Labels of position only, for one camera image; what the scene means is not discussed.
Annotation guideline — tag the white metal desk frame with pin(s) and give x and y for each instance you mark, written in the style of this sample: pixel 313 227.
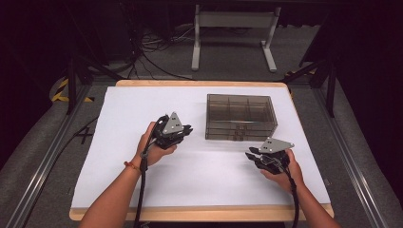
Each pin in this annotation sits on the white metal desk frame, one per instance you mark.
pixel 234 19

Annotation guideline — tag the person's right hand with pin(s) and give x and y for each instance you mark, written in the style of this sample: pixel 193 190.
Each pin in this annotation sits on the person's right hand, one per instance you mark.
pixel 291 179

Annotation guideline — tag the smoky clear drawer box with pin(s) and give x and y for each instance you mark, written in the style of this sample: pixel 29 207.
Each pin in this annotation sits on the smoky clear drawer box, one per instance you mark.
pixel 240 115

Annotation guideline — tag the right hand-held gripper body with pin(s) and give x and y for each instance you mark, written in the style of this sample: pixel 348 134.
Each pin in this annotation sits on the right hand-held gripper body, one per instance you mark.
pixel 274 158

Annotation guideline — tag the yellow black hazard tape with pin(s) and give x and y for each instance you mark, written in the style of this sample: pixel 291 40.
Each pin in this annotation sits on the yellow black hazard tape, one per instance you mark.
pixel 60 95

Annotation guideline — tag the white paper sheet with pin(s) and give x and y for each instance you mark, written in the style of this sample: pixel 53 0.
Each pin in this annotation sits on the white paper sheet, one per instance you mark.
pixel 206 177

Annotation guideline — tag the person's left hand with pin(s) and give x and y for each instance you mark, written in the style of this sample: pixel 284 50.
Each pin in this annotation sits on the person's left hand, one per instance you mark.
pixel 152 155

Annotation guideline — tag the black metal stand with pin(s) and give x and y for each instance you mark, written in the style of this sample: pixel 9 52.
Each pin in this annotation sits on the black metal stand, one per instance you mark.
pixel 71 85
pixel 331 91

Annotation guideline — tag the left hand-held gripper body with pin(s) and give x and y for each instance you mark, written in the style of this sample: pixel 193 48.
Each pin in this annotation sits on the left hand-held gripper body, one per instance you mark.
pixel 169 133

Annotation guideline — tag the aluminium floor rail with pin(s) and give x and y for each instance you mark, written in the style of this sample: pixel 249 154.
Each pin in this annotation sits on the aluminium floor rail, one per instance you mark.
pixel 47 158
pixel 348 152

